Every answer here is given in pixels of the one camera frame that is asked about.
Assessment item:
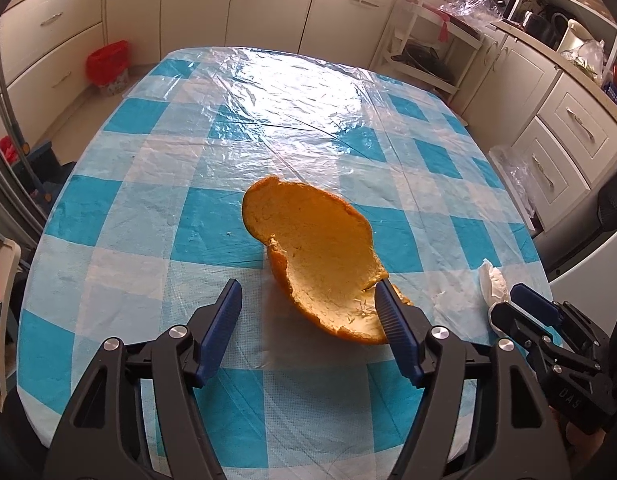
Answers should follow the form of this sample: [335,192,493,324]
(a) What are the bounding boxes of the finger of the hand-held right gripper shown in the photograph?
[490,302,564,366]
[511,283,597,346]

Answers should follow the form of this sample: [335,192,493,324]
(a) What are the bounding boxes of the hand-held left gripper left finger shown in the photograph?
[46,279,243,480]

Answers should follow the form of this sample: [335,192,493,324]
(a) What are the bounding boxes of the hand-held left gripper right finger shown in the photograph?
[375,280,572,480]

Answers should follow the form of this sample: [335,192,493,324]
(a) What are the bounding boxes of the small white tissue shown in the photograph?
[477,259,512,308]

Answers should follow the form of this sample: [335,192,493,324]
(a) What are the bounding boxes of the large orange peel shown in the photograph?
[242,175,414,346]

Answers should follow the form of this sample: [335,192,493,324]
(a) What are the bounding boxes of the blue checkered plastic tablecloth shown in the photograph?
[16,45,554,466]

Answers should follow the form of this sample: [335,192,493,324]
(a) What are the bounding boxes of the clear plastic bag bundle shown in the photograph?
[489,144,539,233]

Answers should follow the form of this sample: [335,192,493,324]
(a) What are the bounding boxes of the beige blue shelf rack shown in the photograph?
[0,230,24,401]

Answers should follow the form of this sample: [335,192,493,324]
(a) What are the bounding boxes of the clear bag with food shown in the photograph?
[563,40,605,83]

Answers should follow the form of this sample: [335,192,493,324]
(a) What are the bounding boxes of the white storage cart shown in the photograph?
[371,0,484,103]

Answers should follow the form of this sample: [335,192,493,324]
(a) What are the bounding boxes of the black pan with lid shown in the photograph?
[393,42,457,86]

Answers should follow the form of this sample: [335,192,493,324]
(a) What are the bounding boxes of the white kettle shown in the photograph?
[556,19,594,56]

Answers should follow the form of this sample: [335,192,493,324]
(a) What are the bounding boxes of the black kettle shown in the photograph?
[523,5,564,46]

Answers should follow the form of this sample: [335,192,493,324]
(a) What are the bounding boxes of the red lined floor bin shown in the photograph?
[86,41,132,97]

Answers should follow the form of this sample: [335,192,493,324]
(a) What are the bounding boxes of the crumpled clear plastic bag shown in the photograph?
[439,0,497,23]

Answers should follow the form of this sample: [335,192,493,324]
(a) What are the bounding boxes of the white kitchen cabinets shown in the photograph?
[0,0,617,236]

